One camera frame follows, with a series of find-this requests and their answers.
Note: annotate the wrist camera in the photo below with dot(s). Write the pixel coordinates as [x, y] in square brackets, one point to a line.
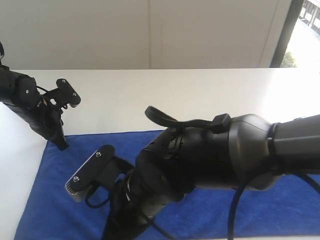
[101, 169]
[63, 95]

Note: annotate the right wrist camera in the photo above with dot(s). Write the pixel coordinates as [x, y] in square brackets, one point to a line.
[101, 169]

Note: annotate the dark window frame post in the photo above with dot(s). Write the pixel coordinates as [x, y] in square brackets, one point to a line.
[286, 33]

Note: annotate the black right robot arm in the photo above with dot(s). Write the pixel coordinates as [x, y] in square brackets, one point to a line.
[245, 152]

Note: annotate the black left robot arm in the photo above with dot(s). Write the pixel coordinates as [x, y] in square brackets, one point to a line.
[19, 92]

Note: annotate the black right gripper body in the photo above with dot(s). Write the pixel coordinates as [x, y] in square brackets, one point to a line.
[133, 209]

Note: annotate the blue microfibre towel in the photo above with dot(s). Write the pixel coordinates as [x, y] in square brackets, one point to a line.
[290, 208]

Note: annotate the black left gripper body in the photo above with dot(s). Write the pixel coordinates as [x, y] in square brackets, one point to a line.
[45, 120]

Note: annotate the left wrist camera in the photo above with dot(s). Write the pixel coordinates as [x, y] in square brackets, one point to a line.
[63, 95]

